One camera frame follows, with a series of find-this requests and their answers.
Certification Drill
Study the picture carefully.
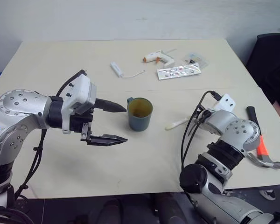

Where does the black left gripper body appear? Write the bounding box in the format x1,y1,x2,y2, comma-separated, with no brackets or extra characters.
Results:
70,106,94,142

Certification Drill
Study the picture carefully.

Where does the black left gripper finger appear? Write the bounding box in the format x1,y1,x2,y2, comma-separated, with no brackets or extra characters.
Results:
95,98,127,112
86,134,128,147

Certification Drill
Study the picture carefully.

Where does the teal mug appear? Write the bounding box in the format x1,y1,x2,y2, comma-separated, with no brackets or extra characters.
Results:
126,97,154,133

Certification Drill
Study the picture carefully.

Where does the white hot glue gun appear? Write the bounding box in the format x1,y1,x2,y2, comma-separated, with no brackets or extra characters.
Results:
142,48,178,69

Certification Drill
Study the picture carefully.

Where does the clear plastic bag with cards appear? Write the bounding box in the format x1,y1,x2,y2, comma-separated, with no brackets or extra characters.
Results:
183,53,211,70

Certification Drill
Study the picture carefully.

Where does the black chair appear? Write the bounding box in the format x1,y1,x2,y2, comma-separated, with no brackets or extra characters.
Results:
245,33,280,105

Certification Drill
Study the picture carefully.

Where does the white and black shoe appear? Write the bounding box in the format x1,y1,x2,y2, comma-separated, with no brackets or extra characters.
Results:
259,189,277,201

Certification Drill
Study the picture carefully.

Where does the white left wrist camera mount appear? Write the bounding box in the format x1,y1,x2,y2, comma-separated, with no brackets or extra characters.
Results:
61,74,98,135

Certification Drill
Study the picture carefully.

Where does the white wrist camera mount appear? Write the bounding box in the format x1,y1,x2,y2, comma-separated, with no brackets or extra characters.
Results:
213,93,237,113
61,74,98,135

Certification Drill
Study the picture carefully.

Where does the white dongle with cable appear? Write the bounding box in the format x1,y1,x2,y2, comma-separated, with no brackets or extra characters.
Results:
110,61,147,79

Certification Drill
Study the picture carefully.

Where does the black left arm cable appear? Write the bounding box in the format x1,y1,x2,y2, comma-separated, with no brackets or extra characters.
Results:
13,69,88,201

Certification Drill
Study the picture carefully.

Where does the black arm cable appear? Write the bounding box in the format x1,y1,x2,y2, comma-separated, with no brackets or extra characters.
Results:
180,90,222,189
13,69,88,201

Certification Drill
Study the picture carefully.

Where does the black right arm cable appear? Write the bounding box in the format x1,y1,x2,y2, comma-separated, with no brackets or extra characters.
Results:
180,90,222,189

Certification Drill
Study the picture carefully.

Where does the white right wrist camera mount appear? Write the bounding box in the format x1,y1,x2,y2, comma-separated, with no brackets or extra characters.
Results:
213,93,237,113

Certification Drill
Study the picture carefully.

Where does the hammer with orange black handle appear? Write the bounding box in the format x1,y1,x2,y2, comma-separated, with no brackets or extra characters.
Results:
246,106,280,170

